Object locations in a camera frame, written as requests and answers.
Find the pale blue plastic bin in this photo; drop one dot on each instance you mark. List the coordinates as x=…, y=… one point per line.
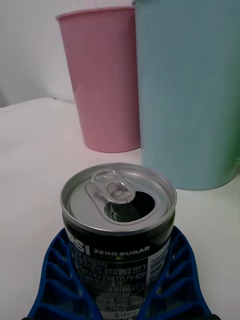
x=187, y=95

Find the black drink can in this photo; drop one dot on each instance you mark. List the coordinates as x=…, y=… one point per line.
x=117, y=225

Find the green plastic bin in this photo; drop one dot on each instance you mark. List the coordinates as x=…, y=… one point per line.
x=237, y=147

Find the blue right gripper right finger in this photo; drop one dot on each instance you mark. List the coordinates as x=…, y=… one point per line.
x=178, y=277

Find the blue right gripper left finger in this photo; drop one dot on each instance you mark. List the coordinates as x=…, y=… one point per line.
x=56, y=282

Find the pink plastic bin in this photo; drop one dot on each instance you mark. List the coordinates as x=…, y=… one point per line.
x=102, y=82

